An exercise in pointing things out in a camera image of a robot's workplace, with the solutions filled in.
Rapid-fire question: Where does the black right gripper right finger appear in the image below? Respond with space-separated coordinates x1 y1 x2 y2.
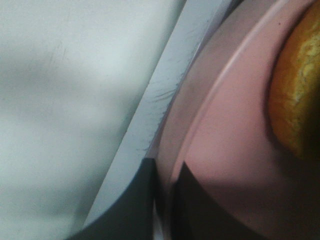
171 163 266 240

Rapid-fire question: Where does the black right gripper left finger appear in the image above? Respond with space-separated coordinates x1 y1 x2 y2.
69 158 157 240

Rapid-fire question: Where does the pink round plate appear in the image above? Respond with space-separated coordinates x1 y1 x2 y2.
155 0 320 240

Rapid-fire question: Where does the toy hamburger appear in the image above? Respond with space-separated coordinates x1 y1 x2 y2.
268 0 320 160

